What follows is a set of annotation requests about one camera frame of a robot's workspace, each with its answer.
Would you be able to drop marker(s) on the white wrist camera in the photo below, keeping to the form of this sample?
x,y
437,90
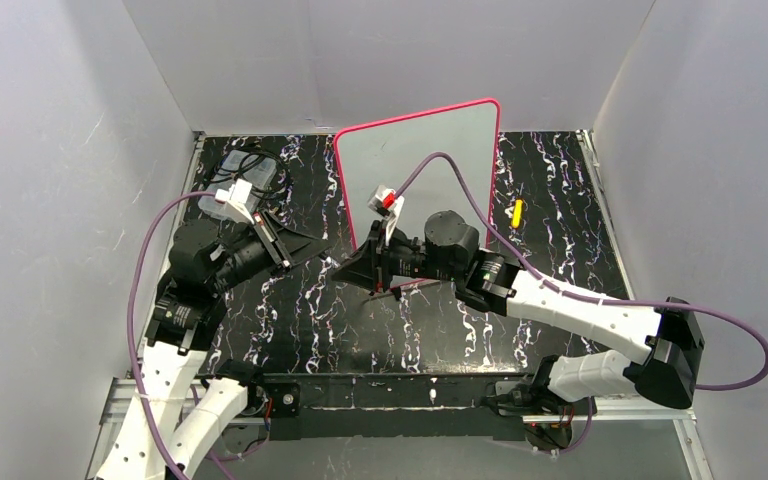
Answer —
x,y
233,201
388,205

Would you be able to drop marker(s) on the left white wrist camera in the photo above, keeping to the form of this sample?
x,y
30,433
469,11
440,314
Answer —
x,y
233,201

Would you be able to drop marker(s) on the aluminium front rail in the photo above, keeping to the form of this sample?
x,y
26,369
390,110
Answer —
x,y
297,394

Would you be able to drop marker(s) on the metal whiteboard stand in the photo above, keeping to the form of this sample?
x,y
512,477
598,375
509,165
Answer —
x,y
390,291

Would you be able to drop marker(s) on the pink framed whiteboard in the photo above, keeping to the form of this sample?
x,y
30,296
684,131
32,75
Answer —
x,y
445,157

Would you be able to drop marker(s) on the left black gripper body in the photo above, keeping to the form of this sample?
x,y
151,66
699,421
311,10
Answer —
x,y
273,240

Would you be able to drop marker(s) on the yellow marker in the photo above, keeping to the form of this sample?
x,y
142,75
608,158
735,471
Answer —
x,y
517,214

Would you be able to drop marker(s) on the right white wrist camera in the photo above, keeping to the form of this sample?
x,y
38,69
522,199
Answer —
x,y
388,205

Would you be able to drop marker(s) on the clear plastic box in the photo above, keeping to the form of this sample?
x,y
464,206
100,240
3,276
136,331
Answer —
x,y
257,169

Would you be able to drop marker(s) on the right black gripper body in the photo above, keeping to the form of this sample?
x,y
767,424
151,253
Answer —
x,y
384,258

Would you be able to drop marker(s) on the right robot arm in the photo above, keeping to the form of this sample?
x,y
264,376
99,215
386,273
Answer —
x,y
652,351

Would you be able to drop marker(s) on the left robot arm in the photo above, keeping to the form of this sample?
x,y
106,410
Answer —
x,y
157,439

